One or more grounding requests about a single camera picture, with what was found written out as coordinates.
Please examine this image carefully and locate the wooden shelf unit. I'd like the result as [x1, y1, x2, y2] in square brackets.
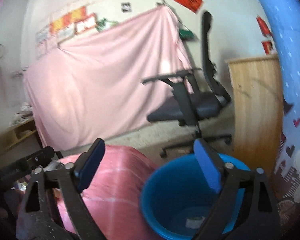
[0, 118, 38, 156]

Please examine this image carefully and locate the blue patterned curtain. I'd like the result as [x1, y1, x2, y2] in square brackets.
[259, 0, 300, 236]

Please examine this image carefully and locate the pink checked tablecloth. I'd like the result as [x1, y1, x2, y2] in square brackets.
[43, 145, 158, 239]

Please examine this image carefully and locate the blue plastic bucket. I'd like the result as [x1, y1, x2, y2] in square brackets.
[140, 152, 252, 240]

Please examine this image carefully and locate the black office chair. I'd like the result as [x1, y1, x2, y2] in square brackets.
[141, 11, 232, 159]

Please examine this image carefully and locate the pink hanging sheet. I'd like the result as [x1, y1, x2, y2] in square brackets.
[24, 5, 191, 151]

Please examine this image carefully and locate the wooden cabinet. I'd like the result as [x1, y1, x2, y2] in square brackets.
[227, 55, 283, 175]

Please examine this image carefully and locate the green hanging pouch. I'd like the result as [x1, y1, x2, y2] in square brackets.
[179, 29, 194, 41]

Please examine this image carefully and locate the red wall ornament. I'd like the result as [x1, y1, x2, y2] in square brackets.
[256, 15, 274, 55]

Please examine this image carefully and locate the wall certificates cluster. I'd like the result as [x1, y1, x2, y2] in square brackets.
[35, 0, 117, 59]

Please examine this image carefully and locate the small wall photo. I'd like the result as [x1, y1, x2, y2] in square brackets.
[121, 2, 132, 12]

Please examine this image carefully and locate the red diamond wall poster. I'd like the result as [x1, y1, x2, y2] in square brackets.
[174, 0, 204, 14]

